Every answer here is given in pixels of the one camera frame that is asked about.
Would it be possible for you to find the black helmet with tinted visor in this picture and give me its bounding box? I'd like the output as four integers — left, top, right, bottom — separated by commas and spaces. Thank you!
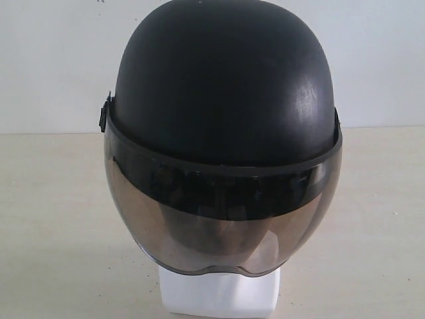
100, 1, 343, 277

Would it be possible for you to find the white mannequin head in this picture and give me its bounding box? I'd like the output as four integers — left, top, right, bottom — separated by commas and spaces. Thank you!
159, 267, 281, 318

